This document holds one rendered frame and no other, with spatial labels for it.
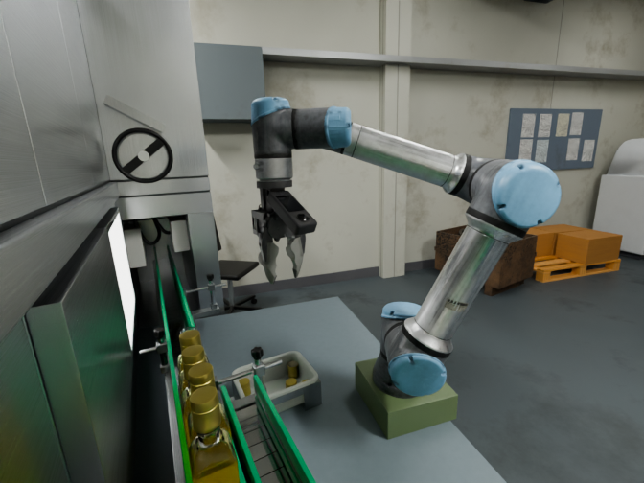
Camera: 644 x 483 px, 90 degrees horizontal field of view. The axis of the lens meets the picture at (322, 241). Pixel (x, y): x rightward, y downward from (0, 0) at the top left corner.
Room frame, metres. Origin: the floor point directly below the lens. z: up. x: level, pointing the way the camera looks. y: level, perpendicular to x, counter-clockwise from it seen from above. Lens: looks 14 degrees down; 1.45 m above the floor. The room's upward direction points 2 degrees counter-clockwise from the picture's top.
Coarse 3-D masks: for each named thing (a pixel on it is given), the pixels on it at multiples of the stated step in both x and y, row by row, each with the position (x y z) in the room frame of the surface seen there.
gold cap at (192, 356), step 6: (186, 348) 0.47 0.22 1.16; (192, 348) 0.47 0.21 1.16; (198, 348) 0.47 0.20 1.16; (186, 354) 0.45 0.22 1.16; (192, 354) 0.45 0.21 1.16; (198, 354) 0.45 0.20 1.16; (204, 354) 0.46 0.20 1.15; (186, 360) 0.44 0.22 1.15; (192, 360) 0.44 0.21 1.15; (198, 360) 0.45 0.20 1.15; (204, 360) 0.46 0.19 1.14; (186, 366) 0.45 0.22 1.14; (192, 366) 0.44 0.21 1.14; (186, 372) 0.45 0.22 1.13; (186, 378) 0.45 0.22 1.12
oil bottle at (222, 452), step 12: (228, 432) 0.38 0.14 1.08; (192, 444) 0.36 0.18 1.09; (216, 444) 0.35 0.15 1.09; (228, 444) 0.35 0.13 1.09; (192, 456) 0.34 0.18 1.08; (204, 456) 0.34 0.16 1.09; (216, 456) 0.34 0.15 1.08; (228, 456) 0.34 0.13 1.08; (192, 468) 0.33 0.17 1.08; (204, 468) 0.33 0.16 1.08; (216, 468) 0.33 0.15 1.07; (228, 468) 0.34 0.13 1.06; (204, 480) 0.33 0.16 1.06; (216, 480) 0.33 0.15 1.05; (228, 480) 0.34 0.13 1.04
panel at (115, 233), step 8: (120, 224) 1.07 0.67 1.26; (112, 232) 0.83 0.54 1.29; (120, 232) 1.02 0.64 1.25; (112, 240) 0.80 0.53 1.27; (120, 240) 0.98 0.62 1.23; (112, 248) 0.77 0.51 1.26; (120, 248) 0.93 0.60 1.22; (120, 256) 0.90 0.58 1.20; (120, 264) 0.86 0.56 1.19; (120, 272) 0.83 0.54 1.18; (128, 272) 1.05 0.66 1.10; (120, 280) 0.80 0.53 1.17; (128, 280) 1.01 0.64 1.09; (120, 288) 0.76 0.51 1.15; (128, 288) 0.96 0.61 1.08; (128, 296) 0.92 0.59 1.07; (128, 304) 0.88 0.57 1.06; (128, 312) 0.84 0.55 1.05; (128, 320) 0.81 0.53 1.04; (128, 328) 0.78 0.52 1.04
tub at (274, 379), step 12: (264, 360) 0.91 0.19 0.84; (288, 360) 0.94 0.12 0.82; (300, 360) 0.92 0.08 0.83; (240, 372) 0.87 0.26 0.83; (276, 372) 0.92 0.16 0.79; (300, 372) 0.91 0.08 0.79; (312, 372) 0.84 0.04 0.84; (240, 384) 0.80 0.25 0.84; (252, 384) 0.88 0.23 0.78; (264, 384) 0.88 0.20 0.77; (276, 384) 0.88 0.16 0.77; (300, 384) 0.79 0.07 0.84; (240, 396) 0.76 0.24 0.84; (276, 396) 0.75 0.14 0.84
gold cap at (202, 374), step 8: (192, 368) 0.41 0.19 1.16; (200, 368) 0.41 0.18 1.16; (208, 368) 0.41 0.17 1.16; (192, 376) 0.40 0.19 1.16; (200, 376) 0.40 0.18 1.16; (208, 376) 0.40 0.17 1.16; (192, 384) 0.40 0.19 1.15; (200, 384) 0.40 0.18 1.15; (208, 384) 0.40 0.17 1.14; (192, 392) 0.40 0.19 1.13
